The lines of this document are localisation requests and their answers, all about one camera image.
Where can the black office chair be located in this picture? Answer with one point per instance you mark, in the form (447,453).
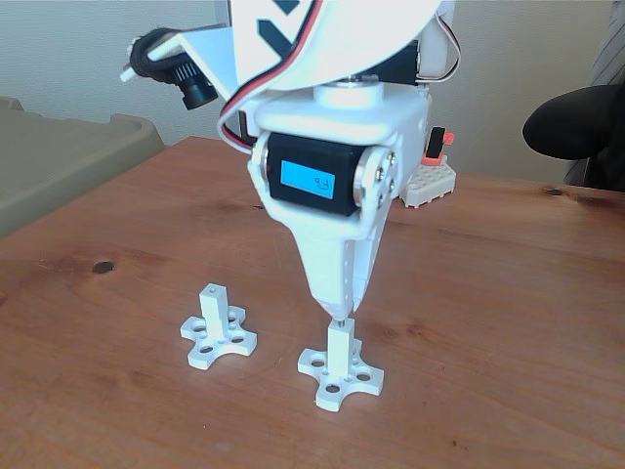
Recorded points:
(566,122)

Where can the beige plastic bin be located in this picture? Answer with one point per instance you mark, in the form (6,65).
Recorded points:
(58,156)

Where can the white cross-base post stand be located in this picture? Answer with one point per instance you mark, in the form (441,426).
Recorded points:
(213,312)
(338,352)

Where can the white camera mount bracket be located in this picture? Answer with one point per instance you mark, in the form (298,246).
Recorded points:
(210,54)

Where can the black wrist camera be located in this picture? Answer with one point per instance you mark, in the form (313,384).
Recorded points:
(195,93)

